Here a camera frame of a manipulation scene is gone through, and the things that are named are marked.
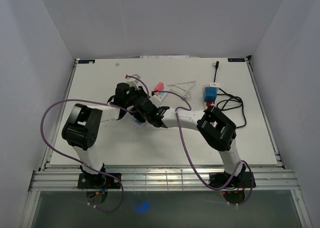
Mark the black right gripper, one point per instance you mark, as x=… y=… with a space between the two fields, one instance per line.
x=137 y=115

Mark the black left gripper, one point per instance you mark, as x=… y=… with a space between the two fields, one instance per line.
x=139 y=91

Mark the white multicolour power strip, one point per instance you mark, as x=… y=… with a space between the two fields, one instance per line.
x=155 y=100

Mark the pink plug adapter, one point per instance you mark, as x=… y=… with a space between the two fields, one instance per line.
x=159 y=87

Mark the beige red power strip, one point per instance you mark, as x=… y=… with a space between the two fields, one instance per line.
x=209 y=103

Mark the blue cube socket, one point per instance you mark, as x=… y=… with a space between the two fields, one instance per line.
x=210 y=94

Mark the white usb charger plug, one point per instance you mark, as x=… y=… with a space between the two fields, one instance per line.
x=213 y=84

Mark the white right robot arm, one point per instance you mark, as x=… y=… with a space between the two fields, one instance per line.
x=216 y=128

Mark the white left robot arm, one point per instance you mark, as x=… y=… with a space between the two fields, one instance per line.
x=82 y=126

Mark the papers at back edge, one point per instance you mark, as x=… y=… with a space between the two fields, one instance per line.
x=165 y=56

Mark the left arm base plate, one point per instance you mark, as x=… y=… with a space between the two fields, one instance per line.
x=90 y=181

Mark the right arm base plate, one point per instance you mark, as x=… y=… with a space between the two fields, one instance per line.
x=243 y=180

